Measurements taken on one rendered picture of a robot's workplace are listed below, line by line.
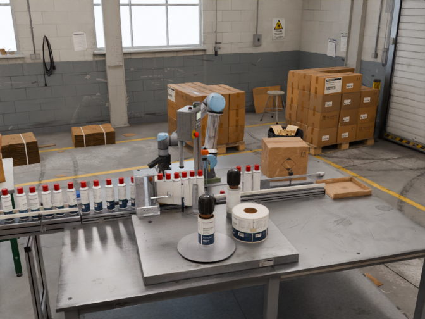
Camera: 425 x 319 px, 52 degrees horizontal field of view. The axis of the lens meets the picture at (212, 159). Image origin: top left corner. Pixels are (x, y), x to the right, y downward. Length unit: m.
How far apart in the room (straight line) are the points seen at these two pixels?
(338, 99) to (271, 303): 4.59
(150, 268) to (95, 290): 0.27
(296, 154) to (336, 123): 3.47
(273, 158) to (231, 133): 3.35
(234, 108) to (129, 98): 2.47
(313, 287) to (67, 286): 1.75
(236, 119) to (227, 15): 2.82
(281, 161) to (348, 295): 1.03
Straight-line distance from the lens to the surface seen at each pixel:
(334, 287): 3.33
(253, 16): 9.02
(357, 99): 6.87
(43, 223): 2.82
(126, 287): 2.20
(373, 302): 3.26
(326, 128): 6.60
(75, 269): 2.39
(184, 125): 2.73
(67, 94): 8.04
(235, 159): 3.81
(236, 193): 2.60
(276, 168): 3.27
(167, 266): 2.23
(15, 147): 6.53
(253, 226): 2.37
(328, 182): 3.39
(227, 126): 6.49
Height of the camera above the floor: 2.09
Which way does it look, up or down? 19 degrees down
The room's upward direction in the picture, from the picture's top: straight up
